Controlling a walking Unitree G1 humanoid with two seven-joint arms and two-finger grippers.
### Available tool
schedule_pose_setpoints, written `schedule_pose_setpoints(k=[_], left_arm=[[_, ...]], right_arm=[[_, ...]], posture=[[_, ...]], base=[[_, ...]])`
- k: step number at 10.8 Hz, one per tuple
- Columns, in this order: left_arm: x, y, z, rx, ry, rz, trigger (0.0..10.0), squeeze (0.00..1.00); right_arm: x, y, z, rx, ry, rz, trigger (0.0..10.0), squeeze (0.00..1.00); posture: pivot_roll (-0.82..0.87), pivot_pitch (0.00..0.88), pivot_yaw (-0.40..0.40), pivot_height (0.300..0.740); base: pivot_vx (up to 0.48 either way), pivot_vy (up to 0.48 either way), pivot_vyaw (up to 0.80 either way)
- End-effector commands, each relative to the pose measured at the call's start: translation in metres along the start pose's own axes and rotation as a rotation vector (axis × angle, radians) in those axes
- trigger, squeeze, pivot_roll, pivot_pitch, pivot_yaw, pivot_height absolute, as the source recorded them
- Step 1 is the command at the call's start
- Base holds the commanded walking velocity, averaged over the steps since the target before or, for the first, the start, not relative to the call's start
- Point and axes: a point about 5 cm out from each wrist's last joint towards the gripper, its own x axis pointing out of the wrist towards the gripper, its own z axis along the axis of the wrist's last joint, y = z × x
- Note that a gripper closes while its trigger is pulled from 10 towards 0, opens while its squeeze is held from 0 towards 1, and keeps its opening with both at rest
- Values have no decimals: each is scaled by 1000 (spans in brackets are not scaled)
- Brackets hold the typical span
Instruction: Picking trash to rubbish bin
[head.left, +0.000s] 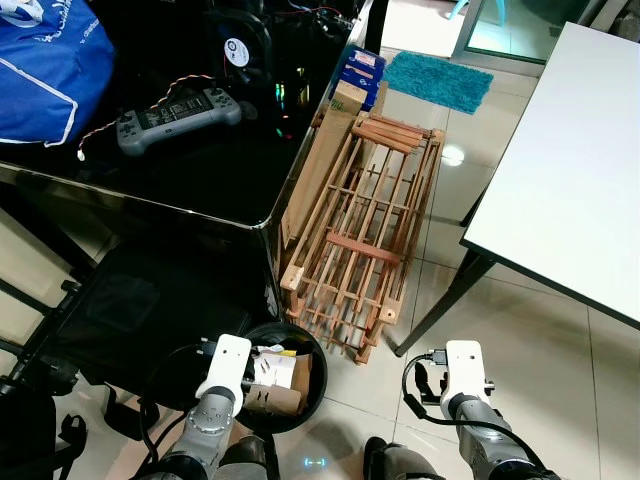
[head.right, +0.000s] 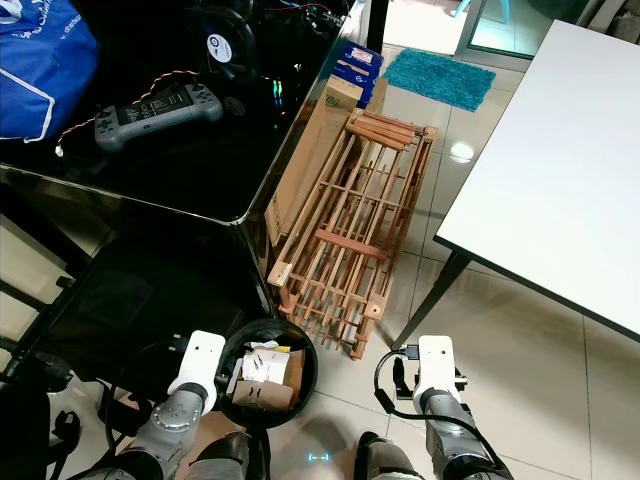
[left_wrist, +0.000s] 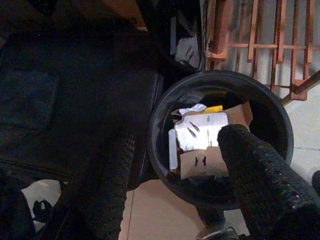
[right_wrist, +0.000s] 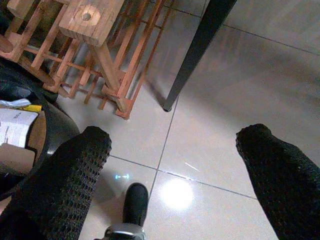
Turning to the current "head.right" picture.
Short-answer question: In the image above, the blue printed box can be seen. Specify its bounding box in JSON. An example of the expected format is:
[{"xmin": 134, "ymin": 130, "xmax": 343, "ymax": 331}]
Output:
[{"xmin": 334, "ymin": 41, "xmax": 385, "ymax": 107}]

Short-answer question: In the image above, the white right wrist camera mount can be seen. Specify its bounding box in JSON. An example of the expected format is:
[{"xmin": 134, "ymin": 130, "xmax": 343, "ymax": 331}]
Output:
[{"xmin": 414, "ymin": 334, "xmax": 464, "ymax": 398}]

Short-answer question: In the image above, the red white twisted cable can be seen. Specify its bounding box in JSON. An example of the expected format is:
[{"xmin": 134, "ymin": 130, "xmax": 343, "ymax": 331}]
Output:
[{"xmin": 56, "ymin": 69, "xmax": 197, "ymax": 159}]

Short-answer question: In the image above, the black table leg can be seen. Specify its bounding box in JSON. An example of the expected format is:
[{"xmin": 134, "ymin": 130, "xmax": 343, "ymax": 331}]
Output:
[{"xmin": 389, "ymin": 249, "xmax": 472, "ymax": 350}]

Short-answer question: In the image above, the flat brown cardboard box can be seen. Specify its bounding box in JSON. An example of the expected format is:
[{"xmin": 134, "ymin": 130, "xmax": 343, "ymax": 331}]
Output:
[{"xmin": 264, "ymin": 77, "xmax": 365, "ymax": 253}]

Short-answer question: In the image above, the white paper trash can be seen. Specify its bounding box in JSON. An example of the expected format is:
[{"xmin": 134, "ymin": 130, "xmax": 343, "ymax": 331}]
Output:
[{"xmin": 238, "ymin": 342, "xmax": 288, "ymax": 389}]

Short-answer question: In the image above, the robot left leg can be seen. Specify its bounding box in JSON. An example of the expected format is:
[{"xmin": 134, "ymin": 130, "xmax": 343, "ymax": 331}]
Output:
[{"xmin": 188, "ymin": 431, "xmax": 268, "ymax": 480}]

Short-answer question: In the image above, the grey handheld controller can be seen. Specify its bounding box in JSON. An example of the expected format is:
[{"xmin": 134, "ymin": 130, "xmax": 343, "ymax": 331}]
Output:
[{"xmin": 94, "ymin": 82, "xmax": 224, "ymax": 154}]

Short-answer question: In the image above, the blue fabric bag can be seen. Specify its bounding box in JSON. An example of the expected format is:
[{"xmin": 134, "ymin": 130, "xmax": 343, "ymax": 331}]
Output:
[{"xmin": 0, "ymin": 0, "xmax": 100, "ymax": 144}]

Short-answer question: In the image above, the robot right leg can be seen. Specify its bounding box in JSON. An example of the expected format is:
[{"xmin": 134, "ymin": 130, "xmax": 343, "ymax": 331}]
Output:
[{"xmin": 354, "ymin": 431, "xmax": 423, "ymax": 480}]

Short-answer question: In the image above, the black round fan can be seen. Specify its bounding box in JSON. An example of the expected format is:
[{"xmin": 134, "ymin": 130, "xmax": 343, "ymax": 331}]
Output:
[{"xmin": 196, "ymin": 4, "xmax": 262, "ymax": 89}]

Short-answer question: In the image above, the black office chair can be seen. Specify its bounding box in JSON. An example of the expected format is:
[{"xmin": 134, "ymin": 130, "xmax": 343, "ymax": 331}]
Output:
[{"xmin": 0, "ymin": 238, "xmax": 263, "ymax": 479}]

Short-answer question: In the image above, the robot leg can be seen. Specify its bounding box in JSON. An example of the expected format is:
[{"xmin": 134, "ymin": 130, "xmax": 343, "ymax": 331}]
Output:
[
  {"xmin": 354, "ymin": 431, "xmax": 423, "ymax": 480},
  {"xmin": 188, "ymin": 431, "xmax": 268, "ymax": 480}
]

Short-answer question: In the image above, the small brown cardboard trash box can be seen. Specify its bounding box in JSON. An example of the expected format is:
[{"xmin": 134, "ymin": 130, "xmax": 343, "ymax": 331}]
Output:
[{"xmin": 233, "ymin": 348, "xmax": 307, "ymax": 412}]

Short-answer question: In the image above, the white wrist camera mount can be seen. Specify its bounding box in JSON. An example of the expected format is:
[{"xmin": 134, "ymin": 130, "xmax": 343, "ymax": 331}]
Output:
[
  {"xmin": 167, "ymin": 329, "xmax": 228, "ymax": 417},
  {"xmin": 414, "ymin": 334, "xmax": 464, "ymax": 398}
]

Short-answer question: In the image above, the wooden folding rack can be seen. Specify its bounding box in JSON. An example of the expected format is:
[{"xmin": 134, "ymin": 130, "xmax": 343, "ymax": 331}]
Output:
[{"xmin": 266, "ymin": 107, "xmax": 439, "ymax": 362}]

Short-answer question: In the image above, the teal shaggy floor mat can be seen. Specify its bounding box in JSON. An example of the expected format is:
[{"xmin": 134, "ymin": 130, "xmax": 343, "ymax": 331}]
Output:
[{"xmin": 381, "ymin": 46, "xmax": 500, "ymax": 114}]

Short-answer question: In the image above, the glass door with frame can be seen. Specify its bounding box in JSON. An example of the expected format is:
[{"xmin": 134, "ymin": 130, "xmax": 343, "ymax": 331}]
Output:
[{"xmin": 454, "ymin": 0, "xmax": 563, "ymax": 58}]

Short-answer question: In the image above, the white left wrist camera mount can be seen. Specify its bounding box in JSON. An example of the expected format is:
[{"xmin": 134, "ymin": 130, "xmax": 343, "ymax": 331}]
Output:
[{"xmin": 167, "ymin": 329, "xmax": 228, "ymax": 417}]

